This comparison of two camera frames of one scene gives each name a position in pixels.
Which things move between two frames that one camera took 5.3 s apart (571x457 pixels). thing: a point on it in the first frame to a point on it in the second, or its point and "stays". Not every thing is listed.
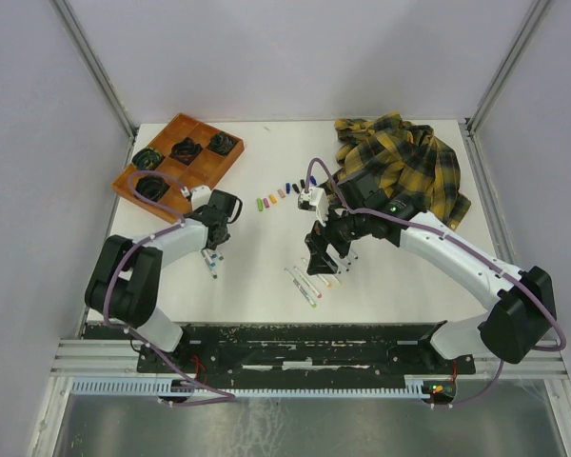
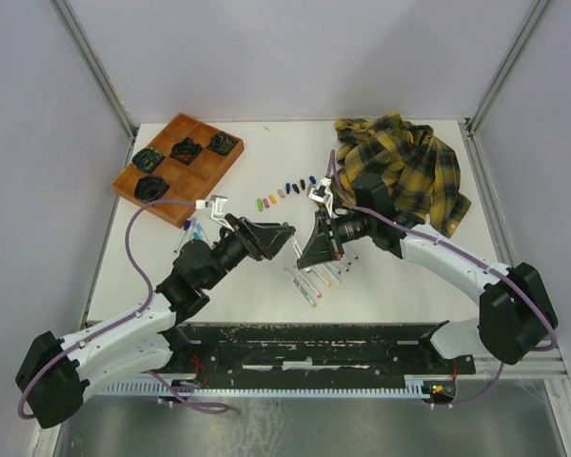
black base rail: [293, 356] stays
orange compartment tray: [186, 154] stays
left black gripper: [226, 237] to [256, 237]
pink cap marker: [318, 295] stays
